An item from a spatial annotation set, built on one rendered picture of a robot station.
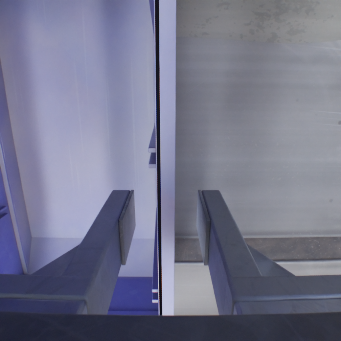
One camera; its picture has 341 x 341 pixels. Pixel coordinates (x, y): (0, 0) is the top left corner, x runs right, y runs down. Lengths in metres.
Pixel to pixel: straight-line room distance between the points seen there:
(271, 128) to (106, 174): 0.19
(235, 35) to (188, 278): 0.28
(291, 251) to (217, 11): 0.29
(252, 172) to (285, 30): 0.15
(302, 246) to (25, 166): 0.35
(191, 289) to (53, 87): 0.29
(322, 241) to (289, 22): 0.26
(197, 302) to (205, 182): 0.17
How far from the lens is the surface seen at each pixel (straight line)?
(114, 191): 0.16
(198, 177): 0.28
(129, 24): 0.27
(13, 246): 0.33
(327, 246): 0.38
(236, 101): 0.27
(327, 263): 0.39
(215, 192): 0.15
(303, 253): 0.37
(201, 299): 0.37
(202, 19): 0.27
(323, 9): 0.31
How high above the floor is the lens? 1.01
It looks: 73 degrees down
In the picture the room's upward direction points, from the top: 180 degrees counter-clockwise
